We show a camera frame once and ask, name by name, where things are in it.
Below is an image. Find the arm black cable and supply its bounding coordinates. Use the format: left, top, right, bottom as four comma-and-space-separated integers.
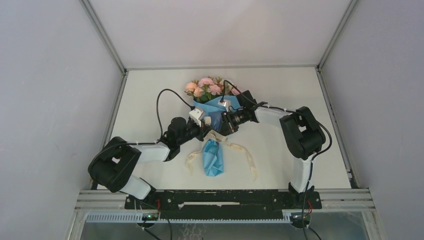
88, 88, 196, 240
220, 79, 333, 240

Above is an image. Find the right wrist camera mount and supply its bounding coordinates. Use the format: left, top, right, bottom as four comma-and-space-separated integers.
218, 99, 231, 111

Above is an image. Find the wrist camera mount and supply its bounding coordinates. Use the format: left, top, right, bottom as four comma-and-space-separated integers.
218, 99, 231, 111
188, 107, 206, 127

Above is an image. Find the cream braided rope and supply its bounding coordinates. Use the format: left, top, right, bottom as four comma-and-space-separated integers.
184, 129, 259, 182

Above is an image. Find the fake pink flower bouquet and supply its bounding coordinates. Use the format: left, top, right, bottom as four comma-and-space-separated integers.
184, 76, 241, 103

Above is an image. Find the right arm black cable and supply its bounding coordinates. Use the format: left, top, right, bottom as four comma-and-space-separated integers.
220, 79, 333, 240

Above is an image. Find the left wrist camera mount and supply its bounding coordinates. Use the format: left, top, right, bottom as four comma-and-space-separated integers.
188, 107, 206, 127

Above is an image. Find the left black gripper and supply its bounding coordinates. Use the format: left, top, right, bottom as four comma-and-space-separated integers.
177, 119, 213, 146

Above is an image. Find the right base circuit board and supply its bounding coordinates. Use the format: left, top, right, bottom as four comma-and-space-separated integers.
290, 213, 311, 221

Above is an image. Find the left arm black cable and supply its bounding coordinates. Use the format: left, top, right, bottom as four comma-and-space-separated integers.
88, 88, 196, 240

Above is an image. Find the left base circuit board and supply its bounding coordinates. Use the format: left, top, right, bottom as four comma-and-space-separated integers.
141, 213, 159, 222

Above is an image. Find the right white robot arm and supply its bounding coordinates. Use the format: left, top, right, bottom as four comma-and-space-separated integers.
219, 90, 330, 208

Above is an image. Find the white slotted cable duct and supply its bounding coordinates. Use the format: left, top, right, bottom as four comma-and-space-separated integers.
85, 212, 293, 224

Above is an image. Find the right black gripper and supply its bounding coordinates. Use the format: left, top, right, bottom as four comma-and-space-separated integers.
217, 107, 248, 138

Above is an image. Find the base circuit board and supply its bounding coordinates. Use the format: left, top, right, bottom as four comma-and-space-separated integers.
141, 213, 159, 222
290, 213, 311, 221

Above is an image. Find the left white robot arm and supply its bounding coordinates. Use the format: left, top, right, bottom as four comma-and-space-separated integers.
87, 117, 210, 209

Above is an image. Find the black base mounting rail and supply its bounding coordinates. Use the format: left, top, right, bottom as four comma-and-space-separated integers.
124, 189, 323, 221

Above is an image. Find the blue wrapping paper sheet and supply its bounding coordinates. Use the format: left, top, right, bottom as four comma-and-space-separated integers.
193, 97, 227, 177

